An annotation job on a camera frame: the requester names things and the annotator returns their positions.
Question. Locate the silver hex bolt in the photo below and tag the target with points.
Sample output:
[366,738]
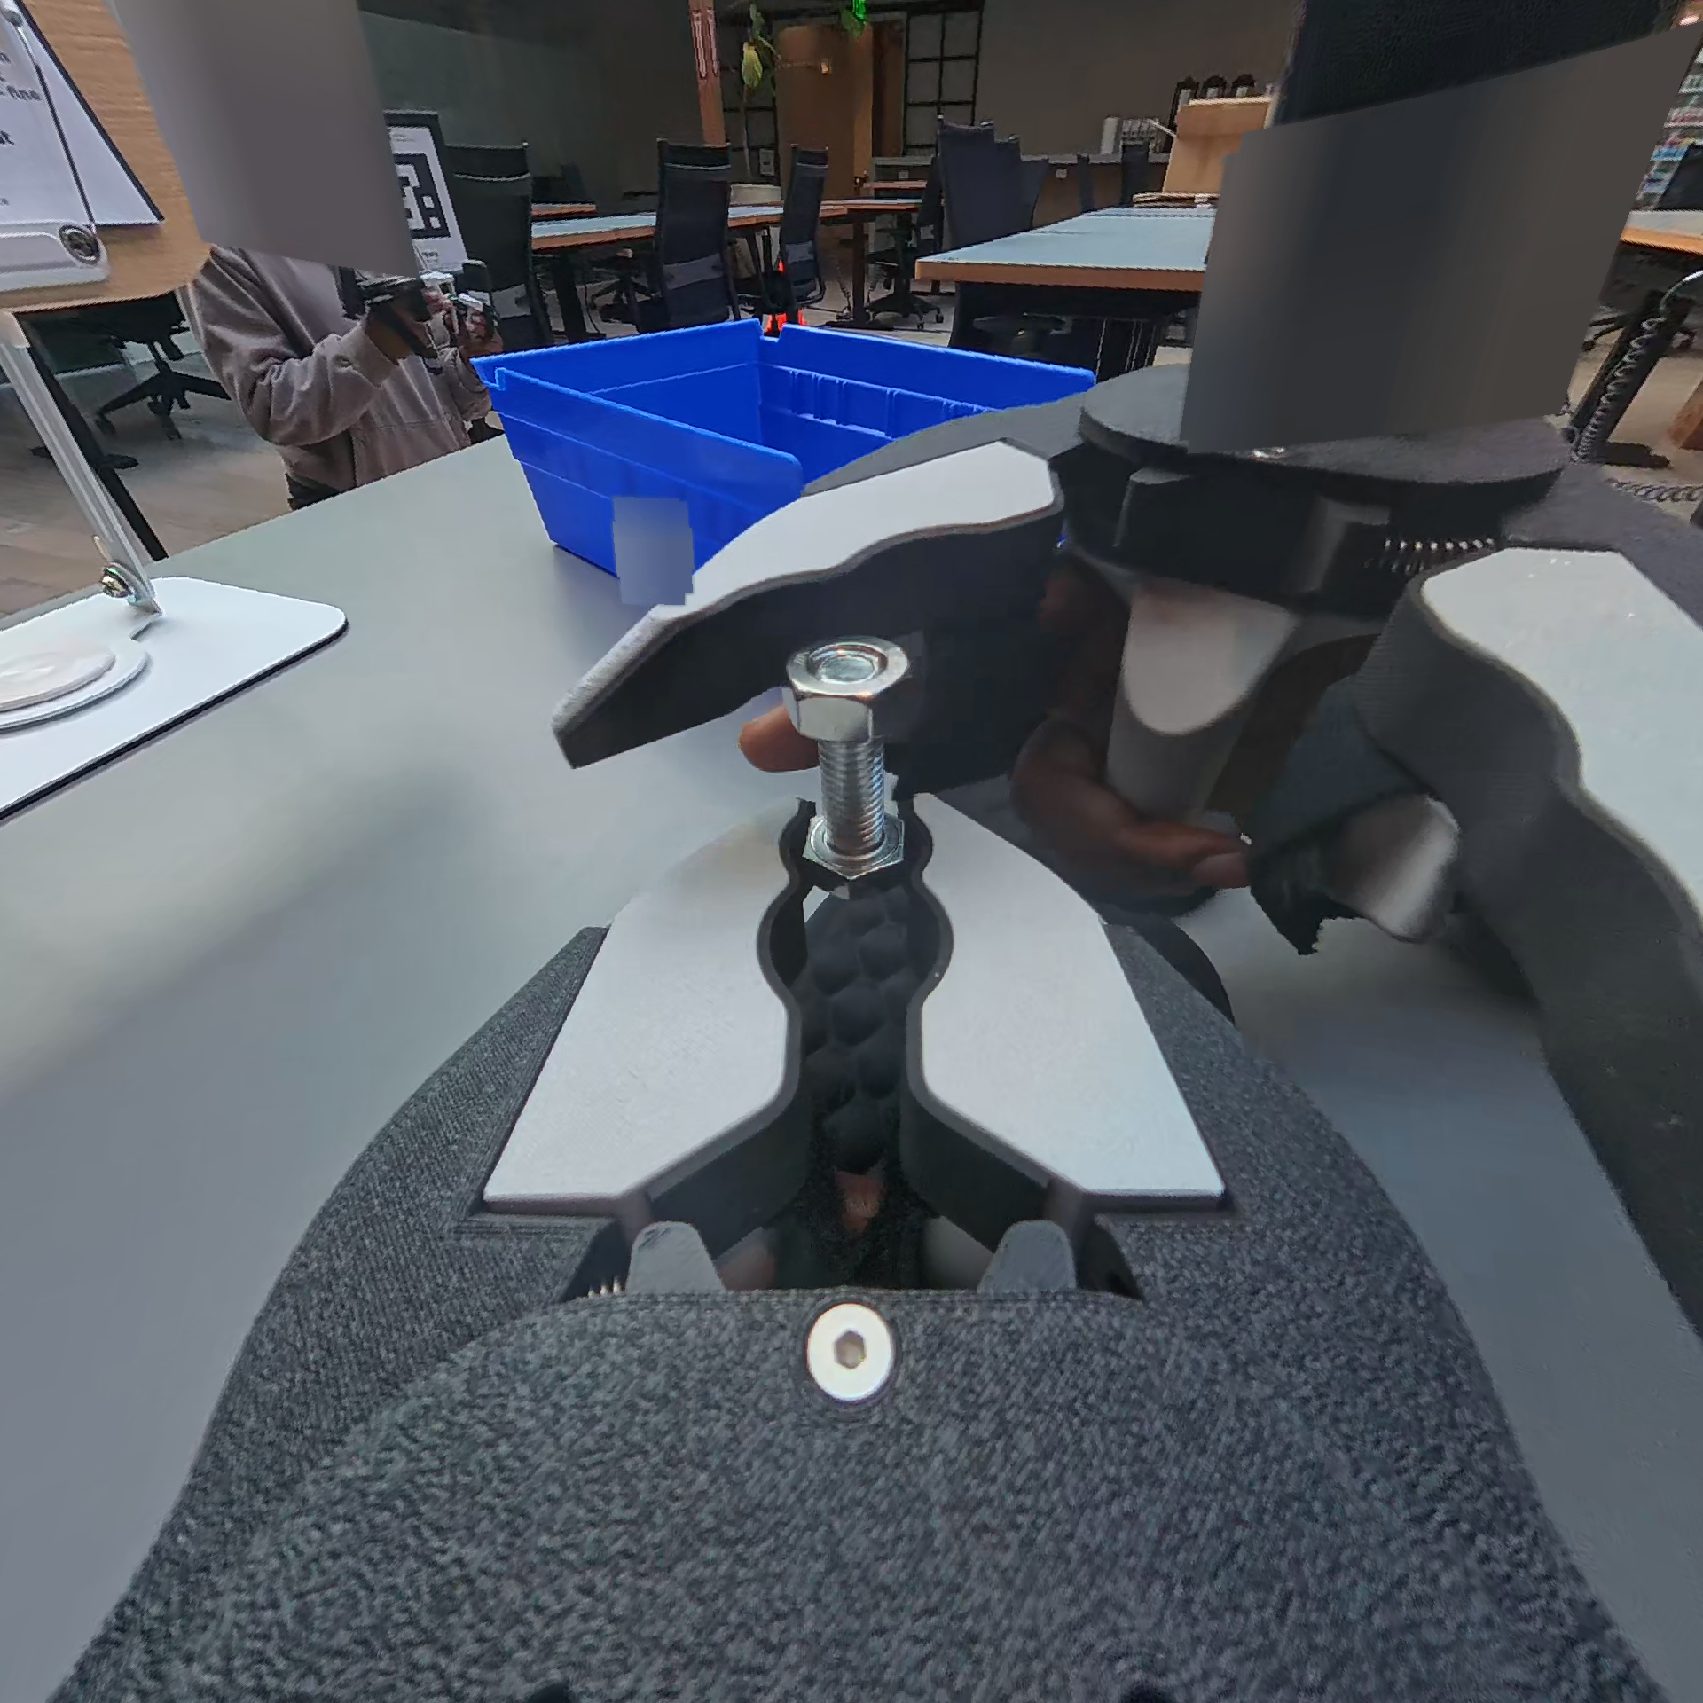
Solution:
[851,800]

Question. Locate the red traffic cone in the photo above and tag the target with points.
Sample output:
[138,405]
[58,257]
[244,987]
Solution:
[778,300]

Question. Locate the brown cardboard box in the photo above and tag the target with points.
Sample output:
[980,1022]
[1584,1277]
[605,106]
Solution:
[1216,146]

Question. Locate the black office chair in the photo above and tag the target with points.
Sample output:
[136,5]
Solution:
[160,360]
[692,226]
[803,226]
[984,179]
[499,240]

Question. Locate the blue plastic bin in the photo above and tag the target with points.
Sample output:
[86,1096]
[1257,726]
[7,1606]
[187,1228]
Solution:
[599,439]

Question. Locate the printed instruction sheet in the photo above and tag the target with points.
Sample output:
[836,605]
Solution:
[53,146]

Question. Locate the grey background desk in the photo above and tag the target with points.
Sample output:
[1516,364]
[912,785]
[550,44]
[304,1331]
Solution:
[1064,252]

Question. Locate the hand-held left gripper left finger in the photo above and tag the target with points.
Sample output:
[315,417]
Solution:
[638,1052]

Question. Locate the green hanging plant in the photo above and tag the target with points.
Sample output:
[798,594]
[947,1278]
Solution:
[757,53]

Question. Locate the silver hex nut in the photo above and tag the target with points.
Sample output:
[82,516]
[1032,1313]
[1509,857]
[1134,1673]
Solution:
[831,706]

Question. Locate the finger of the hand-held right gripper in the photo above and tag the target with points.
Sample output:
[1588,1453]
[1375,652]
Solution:
[1596,692]
[864,533]

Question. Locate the person's left hand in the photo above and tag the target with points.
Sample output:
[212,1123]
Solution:
[860,1197]

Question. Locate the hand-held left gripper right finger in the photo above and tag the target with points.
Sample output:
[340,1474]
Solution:
[1051,1052]

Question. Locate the person's right hand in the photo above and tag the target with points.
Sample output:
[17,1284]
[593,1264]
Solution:
[1077,800]

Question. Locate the black white marker sign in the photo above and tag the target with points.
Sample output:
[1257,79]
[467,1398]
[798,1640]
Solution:
[427,187]

